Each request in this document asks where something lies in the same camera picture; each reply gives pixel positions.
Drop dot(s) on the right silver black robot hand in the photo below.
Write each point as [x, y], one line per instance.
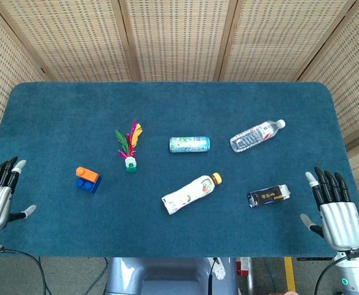
[340, 224]

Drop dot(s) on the blue and orange toy block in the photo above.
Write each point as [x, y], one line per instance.
[88, 186]

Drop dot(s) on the orange plastic block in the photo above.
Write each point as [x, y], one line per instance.
[88, 174]

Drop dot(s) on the black drink carton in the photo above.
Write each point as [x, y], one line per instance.
[268, 196]

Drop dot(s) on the red white box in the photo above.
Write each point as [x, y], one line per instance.
[243, 265]

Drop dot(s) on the clear water bottle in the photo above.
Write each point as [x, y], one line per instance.
[253, 138]

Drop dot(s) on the woven folding screen panel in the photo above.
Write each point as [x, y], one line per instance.
[354, 77]
[179, 40]
[1, 77]
[287, 40]
[72, 40]

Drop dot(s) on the colourful feather shuttlecock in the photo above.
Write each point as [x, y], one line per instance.
[130, 144]

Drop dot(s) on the white bottle orange cap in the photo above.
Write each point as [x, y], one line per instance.
[188, 195]

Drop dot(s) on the light blue drink can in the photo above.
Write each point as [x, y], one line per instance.
[189, 144]

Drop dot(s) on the blue-grey robot torso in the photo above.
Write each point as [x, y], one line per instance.
[167, 276]

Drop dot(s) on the blue table mat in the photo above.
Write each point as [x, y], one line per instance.
[179, 104]

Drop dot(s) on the yellow post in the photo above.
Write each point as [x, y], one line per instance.
[289, 273]

